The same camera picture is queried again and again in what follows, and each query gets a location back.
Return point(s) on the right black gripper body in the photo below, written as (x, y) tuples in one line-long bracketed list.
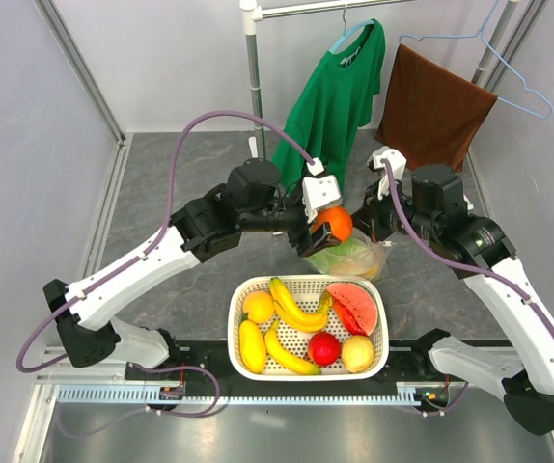
[(383, 219)]

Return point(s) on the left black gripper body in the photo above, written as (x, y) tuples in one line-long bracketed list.
[(297, 225)]

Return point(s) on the orange fruit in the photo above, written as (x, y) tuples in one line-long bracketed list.
[(338, 219)]

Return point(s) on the green plastic cabbage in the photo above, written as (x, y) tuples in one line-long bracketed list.
[(339, 254)]

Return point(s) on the clear dotted zip bag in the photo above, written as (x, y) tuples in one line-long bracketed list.
[(357, 257)]

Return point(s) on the red apple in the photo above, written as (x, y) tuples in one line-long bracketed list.
[(324, 349)]

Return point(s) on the single yellow banana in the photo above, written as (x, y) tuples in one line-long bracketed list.
[(283, 357)]

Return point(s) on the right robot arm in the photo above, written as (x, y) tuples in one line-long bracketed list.
[(441, 222)]

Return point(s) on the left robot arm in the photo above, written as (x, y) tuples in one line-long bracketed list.
[(251, 200)]

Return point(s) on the yellow banana bunch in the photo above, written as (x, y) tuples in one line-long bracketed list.
[(289, 311)]

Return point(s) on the watermelon slice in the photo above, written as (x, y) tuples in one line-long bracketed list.
[(355, 307)]

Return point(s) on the yellow peach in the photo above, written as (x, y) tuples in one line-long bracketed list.
[(258, 306)]

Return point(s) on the white perforated basket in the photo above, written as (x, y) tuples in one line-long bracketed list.
[(306, 291)]

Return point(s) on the brown towel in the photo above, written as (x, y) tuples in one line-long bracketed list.
[(431, 115)]

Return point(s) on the green t-shirt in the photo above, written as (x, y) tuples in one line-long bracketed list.
[(338, 100)]

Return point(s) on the yellow mango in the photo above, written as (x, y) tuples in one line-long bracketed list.
[(251, 347)]

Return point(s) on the teal clothes hanger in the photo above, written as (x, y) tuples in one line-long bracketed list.
[(347, 31)]

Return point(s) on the white clothes rack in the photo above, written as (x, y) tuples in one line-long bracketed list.
[(252, 13)]

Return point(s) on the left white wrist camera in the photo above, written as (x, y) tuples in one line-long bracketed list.
[(320, 193)]

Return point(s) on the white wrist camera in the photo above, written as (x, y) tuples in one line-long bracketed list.
[(320, 193), (389, 165)]

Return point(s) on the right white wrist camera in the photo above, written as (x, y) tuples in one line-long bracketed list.
[(389, 165)]

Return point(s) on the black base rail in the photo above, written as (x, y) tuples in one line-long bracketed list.
[(401, 367)]

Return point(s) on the white slotted cable duct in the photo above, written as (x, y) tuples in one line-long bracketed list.
[(155, 395)]

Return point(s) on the blue wire hanger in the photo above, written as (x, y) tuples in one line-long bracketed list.
[(489, 47)]

